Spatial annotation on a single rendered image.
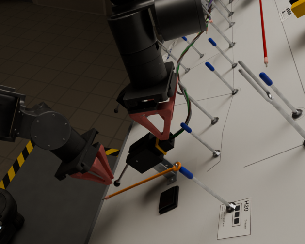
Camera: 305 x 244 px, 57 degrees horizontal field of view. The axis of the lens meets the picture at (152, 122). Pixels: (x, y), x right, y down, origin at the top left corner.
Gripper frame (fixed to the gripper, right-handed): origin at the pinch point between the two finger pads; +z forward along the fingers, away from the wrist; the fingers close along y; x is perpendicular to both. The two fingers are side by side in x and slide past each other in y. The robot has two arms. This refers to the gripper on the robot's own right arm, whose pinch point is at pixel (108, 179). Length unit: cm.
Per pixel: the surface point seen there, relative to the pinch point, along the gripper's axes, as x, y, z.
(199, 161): -18.9, -0.4, 4.0
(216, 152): -22.8, -1.1, 2.8
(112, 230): 3.6, -6.3, 7.7
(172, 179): -12.8, -1.5, 4.7
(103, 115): 94, 129, 41
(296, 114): -36.1, -2.1, 0.7
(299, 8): -42.6, 12.6, -5.9
